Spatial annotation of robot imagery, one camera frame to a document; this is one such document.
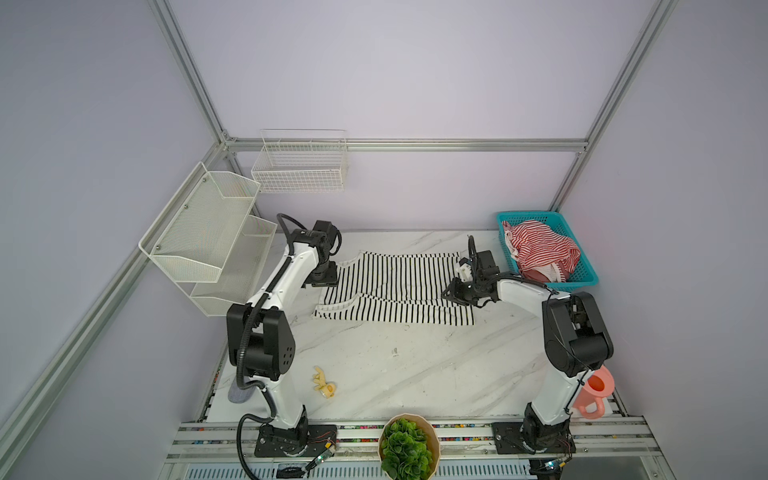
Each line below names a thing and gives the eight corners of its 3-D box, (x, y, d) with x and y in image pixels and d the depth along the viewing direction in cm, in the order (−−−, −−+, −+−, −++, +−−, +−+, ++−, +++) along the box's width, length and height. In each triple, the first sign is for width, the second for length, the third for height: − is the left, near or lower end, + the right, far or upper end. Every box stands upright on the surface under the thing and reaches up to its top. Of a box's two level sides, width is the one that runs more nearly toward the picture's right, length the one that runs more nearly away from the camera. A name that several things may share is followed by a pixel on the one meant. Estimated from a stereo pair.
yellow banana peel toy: (306, 381, 85) (304, 377, 83) (319, 369, 88) (317, 364, 85) (327, 403, 82) (325, 399, 79) (339, 389, 84) (338, 386, 81)
